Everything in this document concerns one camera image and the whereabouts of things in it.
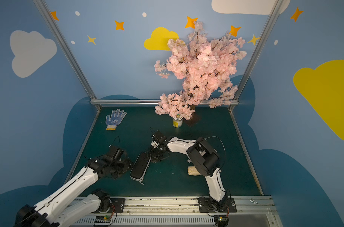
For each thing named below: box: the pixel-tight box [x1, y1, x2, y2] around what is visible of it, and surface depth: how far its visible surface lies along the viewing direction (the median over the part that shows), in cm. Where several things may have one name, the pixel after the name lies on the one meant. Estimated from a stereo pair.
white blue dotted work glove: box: [105, 108, 128, 131], surface depth 117 cm
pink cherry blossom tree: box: [154, 20, 247, 121], surface depth 77 cm
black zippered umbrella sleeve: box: [129, 151, 152, 186], surface depth 87 cm
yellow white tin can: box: [172, 116, 184, 128], surface depth 107 cm
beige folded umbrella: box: [187, 165, 202, 176], surface depth 86 cm
